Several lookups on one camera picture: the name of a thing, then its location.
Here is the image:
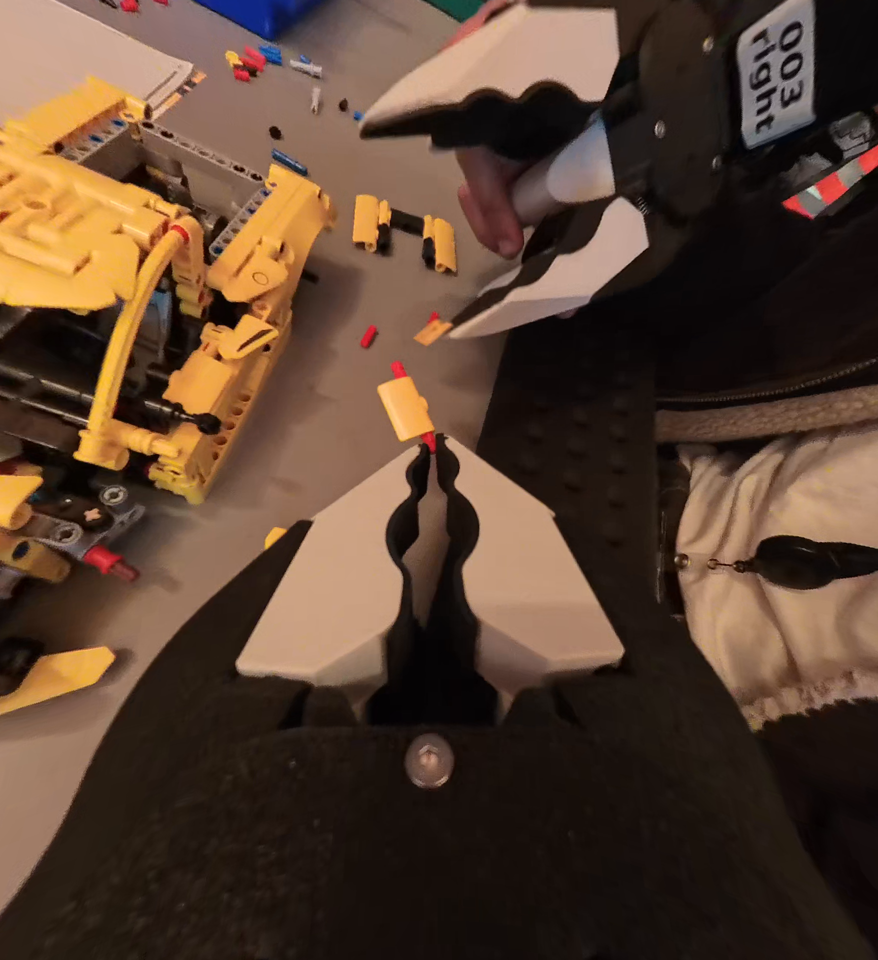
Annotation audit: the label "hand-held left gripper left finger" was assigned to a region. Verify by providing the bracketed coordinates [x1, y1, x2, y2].
[235, 441, 431, 706]

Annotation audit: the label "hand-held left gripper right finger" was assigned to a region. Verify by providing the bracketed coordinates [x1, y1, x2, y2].
[433, 435, 626, 708]

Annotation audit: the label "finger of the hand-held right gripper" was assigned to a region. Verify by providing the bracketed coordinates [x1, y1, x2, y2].
[446, 196, 650, 341]
[358, 0, 622, 161]

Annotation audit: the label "yellow brick piece grey axle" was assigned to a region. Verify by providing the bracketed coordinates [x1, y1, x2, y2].
[421, 215, 460, 276]

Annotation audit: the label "yellow brick beam piece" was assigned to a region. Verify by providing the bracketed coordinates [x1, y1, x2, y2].
[376, 375, 435, 444]

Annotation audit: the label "yellow brick piece black connector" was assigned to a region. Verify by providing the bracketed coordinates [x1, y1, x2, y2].
[352, 193, 427, 256]

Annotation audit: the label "grey desk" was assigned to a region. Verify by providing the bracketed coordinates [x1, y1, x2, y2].
[0, 0, 532, 960]

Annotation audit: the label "person's right hand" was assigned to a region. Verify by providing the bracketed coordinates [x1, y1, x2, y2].
[456, 146, 534, 260]

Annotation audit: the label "orange traffic cone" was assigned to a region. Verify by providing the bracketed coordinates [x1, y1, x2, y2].
[782, 131, 878, 220]

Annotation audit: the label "white shirt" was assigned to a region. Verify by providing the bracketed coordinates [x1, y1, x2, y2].
[671, 431, 878, 723]

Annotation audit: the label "blue plastic bin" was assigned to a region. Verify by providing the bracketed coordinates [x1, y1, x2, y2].
[195, 0, 328, 40]

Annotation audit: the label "scattered red blue pins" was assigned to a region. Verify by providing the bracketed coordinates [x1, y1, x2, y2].
[225, 43, 365, 178]

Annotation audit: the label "yellow brick car model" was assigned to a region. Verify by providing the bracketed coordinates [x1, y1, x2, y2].
[0, 75, 339, 586]

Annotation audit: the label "open instruction booklet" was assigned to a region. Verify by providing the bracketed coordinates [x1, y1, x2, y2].
[0, 0, 208, 114]

